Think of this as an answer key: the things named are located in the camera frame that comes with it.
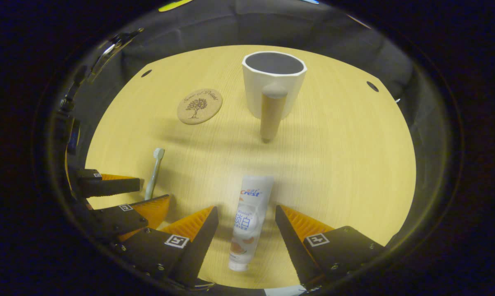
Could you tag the light wooden desktop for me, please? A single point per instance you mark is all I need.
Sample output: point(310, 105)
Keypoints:
point(333, 164)

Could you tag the black round desktop plug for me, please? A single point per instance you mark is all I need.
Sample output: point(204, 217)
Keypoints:
point(372, 86)
point(146, 73)

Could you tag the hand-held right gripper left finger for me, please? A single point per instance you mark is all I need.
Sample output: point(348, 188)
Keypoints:
point(196, 250)

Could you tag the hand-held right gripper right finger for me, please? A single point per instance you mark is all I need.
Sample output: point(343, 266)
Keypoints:
point(294, 246)

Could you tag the round cork coaster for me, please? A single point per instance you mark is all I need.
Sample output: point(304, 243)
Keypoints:
point(200, 106)

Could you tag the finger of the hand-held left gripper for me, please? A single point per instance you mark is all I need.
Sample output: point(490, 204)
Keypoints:
point(119, 220)
point(111, 187)

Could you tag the pale green toothbrush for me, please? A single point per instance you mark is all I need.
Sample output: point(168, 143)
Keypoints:
point(154, 172)

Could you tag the white toothpaste tube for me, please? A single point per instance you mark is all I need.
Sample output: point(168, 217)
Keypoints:
point(249, 218)

